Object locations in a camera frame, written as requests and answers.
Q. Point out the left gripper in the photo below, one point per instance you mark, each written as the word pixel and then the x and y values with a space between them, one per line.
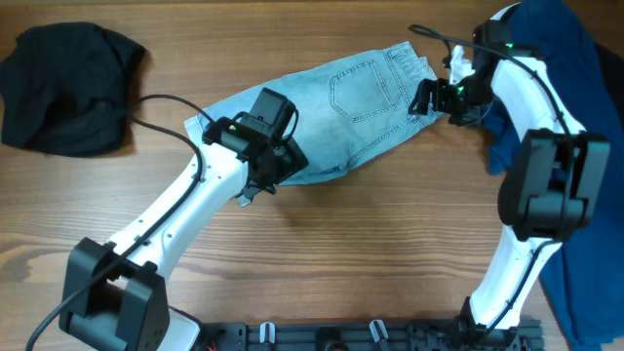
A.
pixel 290 159

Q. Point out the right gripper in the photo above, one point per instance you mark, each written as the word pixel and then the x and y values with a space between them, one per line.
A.
pixel 440 88

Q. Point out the light blue denim shorts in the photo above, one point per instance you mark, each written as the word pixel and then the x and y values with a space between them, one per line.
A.
pixel 354 109

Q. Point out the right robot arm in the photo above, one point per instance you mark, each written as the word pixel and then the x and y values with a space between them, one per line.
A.
pixel 550 191

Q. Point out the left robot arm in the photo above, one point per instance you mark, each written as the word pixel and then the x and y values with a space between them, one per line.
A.
pixel 115 293

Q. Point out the black garment at right edge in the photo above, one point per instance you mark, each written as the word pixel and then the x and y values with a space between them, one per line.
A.
pixel 612 67

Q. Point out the black crumpled garment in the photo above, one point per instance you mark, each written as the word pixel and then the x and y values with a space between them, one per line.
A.
pixel 66 88

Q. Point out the dark blue t-shirt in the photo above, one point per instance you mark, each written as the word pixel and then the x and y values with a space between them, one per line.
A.
pixel 583 280

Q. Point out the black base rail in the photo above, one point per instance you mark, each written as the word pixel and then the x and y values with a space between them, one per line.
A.
pixel 418 335

